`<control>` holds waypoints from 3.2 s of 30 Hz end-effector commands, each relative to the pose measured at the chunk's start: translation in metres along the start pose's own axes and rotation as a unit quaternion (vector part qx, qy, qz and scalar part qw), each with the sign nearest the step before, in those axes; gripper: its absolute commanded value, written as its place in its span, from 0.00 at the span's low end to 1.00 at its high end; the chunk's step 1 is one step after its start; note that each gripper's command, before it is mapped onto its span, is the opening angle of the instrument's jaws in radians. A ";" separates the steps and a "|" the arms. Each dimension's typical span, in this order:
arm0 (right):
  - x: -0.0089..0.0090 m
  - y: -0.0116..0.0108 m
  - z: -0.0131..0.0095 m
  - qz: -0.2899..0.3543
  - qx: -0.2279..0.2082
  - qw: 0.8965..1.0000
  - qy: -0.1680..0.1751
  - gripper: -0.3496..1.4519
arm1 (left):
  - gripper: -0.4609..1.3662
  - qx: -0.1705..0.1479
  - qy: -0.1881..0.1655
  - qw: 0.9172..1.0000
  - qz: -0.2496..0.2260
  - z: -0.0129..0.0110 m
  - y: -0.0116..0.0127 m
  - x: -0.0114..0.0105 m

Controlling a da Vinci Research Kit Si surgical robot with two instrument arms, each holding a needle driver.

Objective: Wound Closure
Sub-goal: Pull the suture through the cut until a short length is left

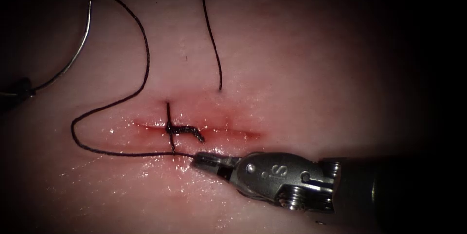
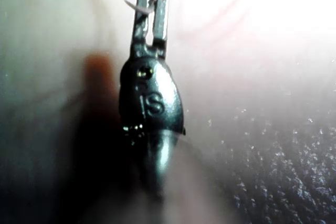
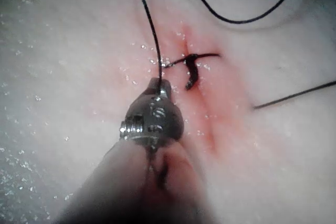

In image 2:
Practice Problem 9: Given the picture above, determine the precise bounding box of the left arm needle driver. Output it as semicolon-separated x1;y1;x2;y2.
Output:
118;55;186;141

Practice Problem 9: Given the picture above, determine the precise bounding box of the left arm needle driver jaw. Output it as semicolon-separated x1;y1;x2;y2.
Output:
130;0;152;59
151;0;169;58

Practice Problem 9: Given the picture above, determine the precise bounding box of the tissue pad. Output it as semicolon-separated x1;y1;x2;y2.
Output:
0;0;336;224

